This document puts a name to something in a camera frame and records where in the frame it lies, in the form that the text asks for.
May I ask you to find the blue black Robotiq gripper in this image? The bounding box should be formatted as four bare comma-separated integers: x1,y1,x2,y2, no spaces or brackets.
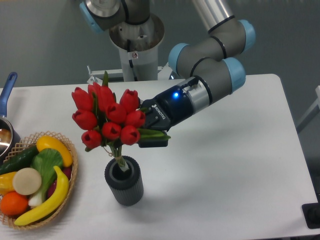
138,86,194,148

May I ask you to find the red tulip bouquet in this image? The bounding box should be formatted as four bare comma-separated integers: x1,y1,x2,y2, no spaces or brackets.
71,73,170,173

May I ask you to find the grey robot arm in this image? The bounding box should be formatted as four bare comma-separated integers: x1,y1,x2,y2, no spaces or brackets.
79,0,256,134

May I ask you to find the grey ribbed vase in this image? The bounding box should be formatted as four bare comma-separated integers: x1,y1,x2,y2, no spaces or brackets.
104,155,144,206

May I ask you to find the dark red vegetable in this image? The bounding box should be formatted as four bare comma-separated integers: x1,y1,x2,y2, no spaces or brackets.
46,166,72,199

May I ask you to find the yellow banana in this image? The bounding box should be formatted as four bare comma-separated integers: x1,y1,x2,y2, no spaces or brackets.
14,166,69,226

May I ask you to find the green bok choy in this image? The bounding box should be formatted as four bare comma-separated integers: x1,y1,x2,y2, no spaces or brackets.
28,148,63,208

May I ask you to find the woven wicker basket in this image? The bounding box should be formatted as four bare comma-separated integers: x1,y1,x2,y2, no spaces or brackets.
0,131,78,230

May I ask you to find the dark green cucumber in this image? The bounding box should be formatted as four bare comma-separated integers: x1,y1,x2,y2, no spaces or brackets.
0,145,39,175

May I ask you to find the beige round disc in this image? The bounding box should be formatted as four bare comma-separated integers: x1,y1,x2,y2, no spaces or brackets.
12,167,42,196

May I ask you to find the yellow bell pepper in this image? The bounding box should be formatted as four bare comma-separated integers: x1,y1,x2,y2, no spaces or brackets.
0,171,17,196

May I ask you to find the orange fruit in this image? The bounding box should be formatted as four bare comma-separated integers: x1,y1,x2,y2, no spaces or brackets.
0,191,29,216

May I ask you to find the black device at edge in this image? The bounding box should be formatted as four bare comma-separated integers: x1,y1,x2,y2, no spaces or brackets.
301,202,320,229

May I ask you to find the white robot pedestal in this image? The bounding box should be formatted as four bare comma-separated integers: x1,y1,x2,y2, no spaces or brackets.
86,10,165,82

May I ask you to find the blue handled saucepan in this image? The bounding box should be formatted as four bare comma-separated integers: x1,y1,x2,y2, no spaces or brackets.
0,72,21,165

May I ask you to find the white frame at right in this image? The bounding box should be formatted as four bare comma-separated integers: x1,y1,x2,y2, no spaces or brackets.
296,85,320,134

